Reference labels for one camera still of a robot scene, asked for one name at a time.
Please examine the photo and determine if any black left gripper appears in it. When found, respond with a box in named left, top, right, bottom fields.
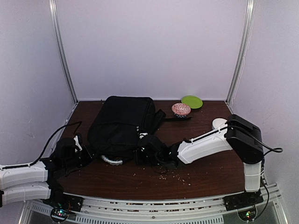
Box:
left=63, top=144, right=100, bottom=171

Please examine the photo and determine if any black student backpack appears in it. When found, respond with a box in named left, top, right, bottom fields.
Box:
left=87, top=96, right=190, bottom=165

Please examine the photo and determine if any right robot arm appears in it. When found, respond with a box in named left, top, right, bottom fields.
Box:
left=138, top=114, right=264, bottom=206

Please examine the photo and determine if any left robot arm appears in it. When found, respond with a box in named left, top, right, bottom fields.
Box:
left=0, top=136, right=94, bottom=207

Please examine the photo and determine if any red patterned bowl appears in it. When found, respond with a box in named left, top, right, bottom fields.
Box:
left=171, top=103, right=191, bottom=118

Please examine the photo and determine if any green plate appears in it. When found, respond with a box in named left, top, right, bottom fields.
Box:
left=181, top=95, right=203, bottom=109

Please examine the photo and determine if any white bowl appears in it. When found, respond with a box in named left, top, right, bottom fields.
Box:
left=212, top=118, right=227, bottom=130

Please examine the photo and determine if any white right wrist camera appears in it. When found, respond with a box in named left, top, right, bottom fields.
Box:
left=137, top=132, right=148, bottom=140

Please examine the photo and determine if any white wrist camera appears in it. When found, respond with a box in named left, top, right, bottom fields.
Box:
left=73, top=133, right=82, bottom=153
left=137, top=132, right=148, bottom=140

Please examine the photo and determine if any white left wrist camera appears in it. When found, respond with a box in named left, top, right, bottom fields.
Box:
left=73, top=133, right=82, bottom=153

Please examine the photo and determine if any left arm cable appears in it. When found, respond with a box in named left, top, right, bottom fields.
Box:
left=0, top=121, right=83, bottom=170

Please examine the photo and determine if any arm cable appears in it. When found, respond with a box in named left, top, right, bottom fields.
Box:
left=228, top=125, right=283, bottom=154
left=0, top=121, right=83, bottom=170

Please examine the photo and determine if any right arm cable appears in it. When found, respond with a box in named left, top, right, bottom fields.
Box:
left=228, top=125, right=283, bottom=154

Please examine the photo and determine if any left aluminium frame post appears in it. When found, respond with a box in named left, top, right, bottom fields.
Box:
left=49, top=0, right=78, bottom=104

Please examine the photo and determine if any aluminium frame post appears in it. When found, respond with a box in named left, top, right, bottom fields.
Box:
left=226, top=0, right=255, bottom=107
left=49, top=0, right=78, bottom=104

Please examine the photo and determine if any right aluminium frame post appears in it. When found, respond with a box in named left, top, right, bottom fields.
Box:
left=226, top=0, right=255, bottom=107

